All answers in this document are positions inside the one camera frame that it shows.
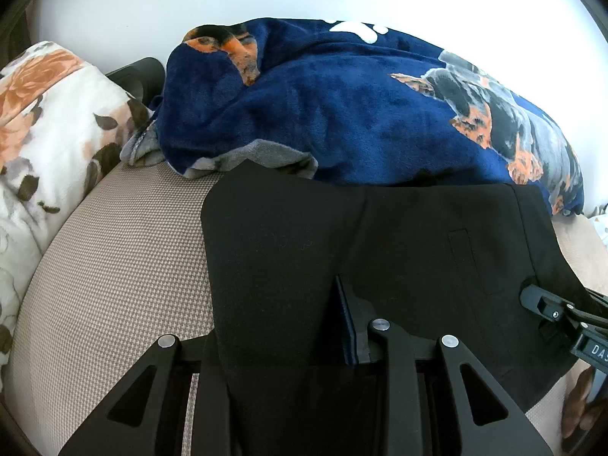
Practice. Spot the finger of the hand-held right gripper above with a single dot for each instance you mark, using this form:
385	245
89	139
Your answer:
544	301
599	296

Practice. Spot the white cloth with coloured shapes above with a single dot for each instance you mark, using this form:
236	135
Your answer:
601	221

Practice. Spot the black cylindrical object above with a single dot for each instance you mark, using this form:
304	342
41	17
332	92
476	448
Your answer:
137	73

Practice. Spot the white floral pillow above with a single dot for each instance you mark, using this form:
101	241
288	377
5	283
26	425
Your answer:
57	142

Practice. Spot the person's right hand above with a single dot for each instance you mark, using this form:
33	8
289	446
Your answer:
577	403

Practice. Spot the black pants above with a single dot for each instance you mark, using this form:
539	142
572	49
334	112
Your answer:
332	237

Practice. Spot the beige woven bed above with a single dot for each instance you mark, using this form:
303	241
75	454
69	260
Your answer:
118	256

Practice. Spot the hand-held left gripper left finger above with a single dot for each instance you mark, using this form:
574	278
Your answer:
209	403

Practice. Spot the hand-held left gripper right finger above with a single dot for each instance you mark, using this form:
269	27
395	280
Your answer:
349	327

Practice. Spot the blue dog print blanket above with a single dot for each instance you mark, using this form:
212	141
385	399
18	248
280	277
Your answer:
332	104

